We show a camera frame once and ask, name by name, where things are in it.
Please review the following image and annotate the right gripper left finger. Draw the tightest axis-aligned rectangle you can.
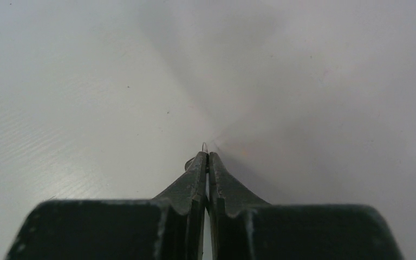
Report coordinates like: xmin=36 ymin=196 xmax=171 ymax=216
xmin=6 ymin=152 xmax=208 ymax=259

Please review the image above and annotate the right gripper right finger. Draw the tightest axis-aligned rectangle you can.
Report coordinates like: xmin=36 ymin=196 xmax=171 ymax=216
xmin=208 ymin=152 xmax=403 ymax=259

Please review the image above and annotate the black key tag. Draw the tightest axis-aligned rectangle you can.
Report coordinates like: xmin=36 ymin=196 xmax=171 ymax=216
xmin=184 ymin=142 xmax=210 ymax=172

